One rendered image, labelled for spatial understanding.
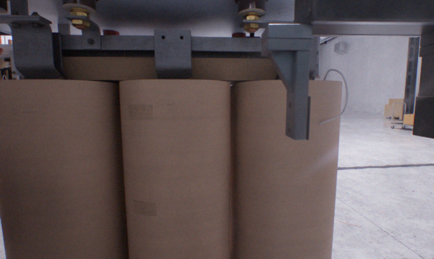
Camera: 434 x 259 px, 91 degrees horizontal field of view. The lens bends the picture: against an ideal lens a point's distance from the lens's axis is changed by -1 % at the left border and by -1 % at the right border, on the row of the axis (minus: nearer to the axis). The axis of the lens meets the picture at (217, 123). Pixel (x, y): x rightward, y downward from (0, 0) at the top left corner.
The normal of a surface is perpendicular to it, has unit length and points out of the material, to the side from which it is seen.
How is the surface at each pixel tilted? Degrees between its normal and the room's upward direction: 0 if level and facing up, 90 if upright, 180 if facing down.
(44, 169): 90
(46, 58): 90
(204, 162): 90
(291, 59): 90
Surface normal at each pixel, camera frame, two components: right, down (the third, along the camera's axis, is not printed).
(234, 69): 0.09, 0.11
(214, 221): 0.59, 0.08
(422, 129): -1.00, 0.00
